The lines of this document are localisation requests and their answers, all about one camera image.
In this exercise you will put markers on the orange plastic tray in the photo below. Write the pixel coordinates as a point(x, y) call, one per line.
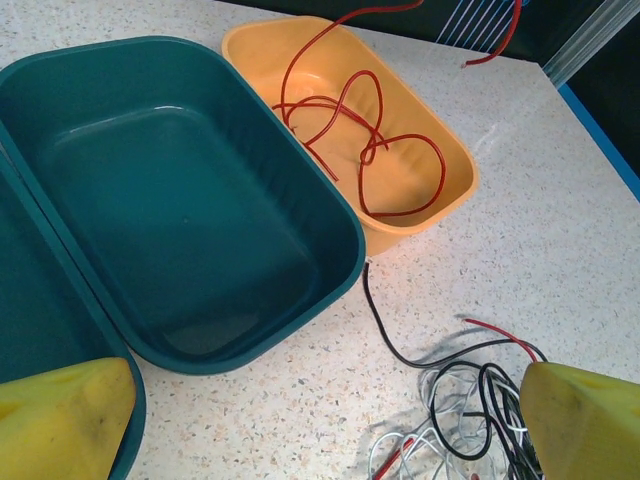
point(415, 110)

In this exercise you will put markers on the teal plastic tray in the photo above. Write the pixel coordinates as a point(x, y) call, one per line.
point(30, 280)
point(175, 200)

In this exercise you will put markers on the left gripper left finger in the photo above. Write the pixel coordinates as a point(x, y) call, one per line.
point(55, 425)

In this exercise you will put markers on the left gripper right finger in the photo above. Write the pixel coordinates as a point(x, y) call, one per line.
point(585, 430)

